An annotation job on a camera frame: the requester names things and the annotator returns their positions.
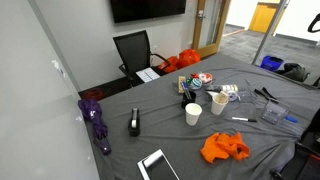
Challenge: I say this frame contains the white framed tablet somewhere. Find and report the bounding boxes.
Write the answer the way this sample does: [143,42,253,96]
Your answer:
[136,148,180,180]

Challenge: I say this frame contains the white paper sheet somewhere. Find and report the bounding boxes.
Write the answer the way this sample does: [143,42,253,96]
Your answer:
[135,67,161,84]

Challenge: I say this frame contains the red cable coil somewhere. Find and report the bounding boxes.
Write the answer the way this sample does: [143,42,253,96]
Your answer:
[81,88,105,101]

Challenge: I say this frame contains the small orange bag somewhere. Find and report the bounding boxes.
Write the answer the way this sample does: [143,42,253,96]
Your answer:
[158,55,181,74]

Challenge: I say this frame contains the wall mounted black television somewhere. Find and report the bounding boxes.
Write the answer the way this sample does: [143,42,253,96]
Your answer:
[109,0,188,24]

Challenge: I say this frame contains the grey tablecloth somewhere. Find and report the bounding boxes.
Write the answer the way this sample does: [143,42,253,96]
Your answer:
[84,53,320,180]

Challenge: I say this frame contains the large orange bag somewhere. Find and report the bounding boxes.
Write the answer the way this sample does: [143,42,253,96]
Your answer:
[178,48,202,69]

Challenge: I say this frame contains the clear tape roll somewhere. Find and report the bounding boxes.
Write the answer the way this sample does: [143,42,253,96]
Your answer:
[227,90,242,102]

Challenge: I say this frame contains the black tape dispenser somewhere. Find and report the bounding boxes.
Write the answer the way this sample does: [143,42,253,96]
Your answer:
[127,107,141,137]

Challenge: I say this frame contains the wooden stir sticks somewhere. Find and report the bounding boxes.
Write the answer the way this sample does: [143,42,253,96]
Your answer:
[215,91,230,103]

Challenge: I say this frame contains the wooden framed glass door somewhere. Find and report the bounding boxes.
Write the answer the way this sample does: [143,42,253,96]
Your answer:
[192,0,232,58]

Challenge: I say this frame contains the green blue striped ball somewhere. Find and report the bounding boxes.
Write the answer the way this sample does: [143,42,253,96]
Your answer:
[186,77,204,91]

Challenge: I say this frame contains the purple folded umbrella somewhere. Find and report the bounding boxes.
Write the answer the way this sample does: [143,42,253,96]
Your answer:
[77,98,113,156]

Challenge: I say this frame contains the black and white marker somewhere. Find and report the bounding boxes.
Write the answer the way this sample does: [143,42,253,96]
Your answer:
[231,116,258,123]

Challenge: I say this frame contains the empty white paper cup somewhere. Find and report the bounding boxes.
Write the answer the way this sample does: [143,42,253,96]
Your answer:
[184,102,203,127]

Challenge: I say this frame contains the yellow door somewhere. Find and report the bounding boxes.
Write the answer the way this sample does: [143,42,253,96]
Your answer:
[248,1,281,34]

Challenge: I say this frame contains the black pen cup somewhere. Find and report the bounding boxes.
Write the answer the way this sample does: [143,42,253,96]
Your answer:
[180,89,197,109]

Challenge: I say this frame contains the blue bin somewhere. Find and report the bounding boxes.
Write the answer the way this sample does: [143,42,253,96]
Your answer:
[259,55,285,72]

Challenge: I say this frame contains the white wall outlet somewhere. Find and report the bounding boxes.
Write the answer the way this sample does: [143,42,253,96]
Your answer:
[51,59,66,78]

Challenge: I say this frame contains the blue pen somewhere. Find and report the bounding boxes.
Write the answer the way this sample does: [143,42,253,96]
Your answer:
[181,81,193,100]

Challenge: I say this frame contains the orange cloth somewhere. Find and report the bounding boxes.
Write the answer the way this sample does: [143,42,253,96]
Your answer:
[199,131,251,164]

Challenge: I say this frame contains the clear acrylic box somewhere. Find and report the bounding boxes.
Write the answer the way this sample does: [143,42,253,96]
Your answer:
[259,99,291,126]

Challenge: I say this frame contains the red white tape roll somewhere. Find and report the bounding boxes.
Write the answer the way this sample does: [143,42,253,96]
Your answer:
[198,72,214,85]

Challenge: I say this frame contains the slanted metal pole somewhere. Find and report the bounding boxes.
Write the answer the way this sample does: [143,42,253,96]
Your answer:
[251,0,290,66]

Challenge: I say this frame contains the wooden block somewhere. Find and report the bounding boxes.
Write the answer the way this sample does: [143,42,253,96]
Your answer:
[177,75,187,94]

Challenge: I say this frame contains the blue marker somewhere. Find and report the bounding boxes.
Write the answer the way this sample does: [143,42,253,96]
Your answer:
[284,114,299,124]

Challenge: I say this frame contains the paper cup holding sticks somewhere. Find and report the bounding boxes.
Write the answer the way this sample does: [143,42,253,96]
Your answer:
[210,92,230,116]

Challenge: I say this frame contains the black office chair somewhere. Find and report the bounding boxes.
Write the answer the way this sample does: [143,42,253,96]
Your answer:
[112,29,171,88]

